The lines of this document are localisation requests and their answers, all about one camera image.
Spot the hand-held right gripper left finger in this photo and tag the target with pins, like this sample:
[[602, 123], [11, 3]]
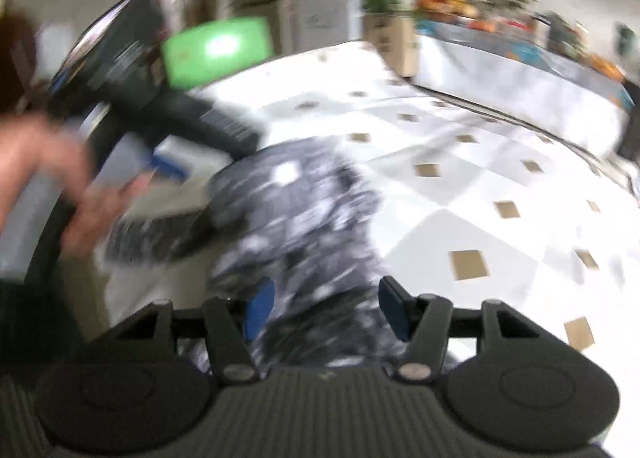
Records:
[[260, 308]]

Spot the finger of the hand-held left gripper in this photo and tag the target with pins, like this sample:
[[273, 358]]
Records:
[[170, 166]]

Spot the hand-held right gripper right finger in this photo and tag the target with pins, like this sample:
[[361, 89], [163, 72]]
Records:
[[394, 308]]

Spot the grey patterned fleece jacket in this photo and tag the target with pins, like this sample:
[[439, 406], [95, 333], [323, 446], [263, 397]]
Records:
[[300, 218]]

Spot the person's left hand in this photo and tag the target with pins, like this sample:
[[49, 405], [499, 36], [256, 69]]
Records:
[[45, 147]]

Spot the green plastic chair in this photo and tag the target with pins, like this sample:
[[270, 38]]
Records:
[[220, 50]]

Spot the grey white checkered tablecloth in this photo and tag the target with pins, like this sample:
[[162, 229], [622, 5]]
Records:
[[450, 198]]

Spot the cardboard box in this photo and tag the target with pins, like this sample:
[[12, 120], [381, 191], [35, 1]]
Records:
[[392, 42]]

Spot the cloth-covered side table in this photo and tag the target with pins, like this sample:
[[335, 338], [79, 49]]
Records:
[[500, 67]]

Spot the pile of fruit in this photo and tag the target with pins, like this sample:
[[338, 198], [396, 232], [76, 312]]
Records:
[[445, 2]]

